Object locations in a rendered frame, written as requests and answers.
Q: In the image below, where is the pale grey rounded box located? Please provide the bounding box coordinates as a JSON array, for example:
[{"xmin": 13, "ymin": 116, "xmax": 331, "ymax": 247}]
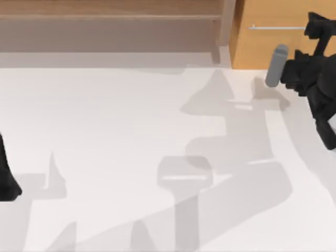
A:
[{"xmin": 264, "ymin": 44, "xmax": 290, "ymax": 88}]

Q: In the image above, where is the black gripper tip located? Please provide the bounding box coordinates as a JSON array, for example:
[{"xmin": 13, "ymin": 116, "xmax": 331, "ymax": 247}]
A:
[{"xmin": 0, "ymin": 133, "xmax": 23, "ymax": 203}]

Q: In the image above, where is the long metal handle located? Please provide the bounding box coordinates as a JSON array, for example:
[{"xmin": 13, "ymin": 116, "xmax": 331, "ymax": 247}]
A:
[{"xmin": 247, "ymin": 24, "xmax": 307, "ymax": 30}]

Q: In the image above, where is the wooden open shelf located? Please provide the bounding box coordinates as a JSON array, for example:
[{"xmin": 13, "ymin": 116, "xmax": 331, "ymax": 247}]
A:
[{"xmin": 0, "ymin": 0, "xmax": 233, "ymax": 64}]

